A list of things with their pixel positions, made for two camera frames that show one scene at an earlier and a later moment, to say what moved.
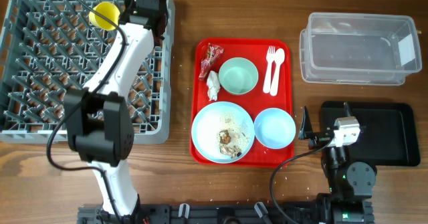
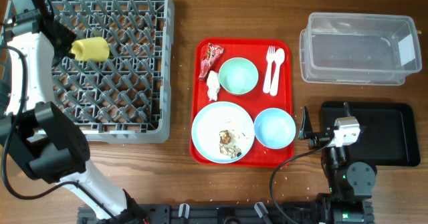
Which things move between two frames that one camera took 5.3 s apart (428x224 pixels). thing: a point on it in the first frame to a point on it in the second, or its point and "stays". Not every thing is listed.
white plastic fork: x=270 y=57 stays
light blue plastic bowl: x=275 y=128 stays
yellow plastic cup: x=108 y=11 to x=91 y=49
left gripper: x=131 y=2 to x=69 y=36
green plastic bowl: x=238 y=75 stays
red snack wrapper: x=212 y=51 stays
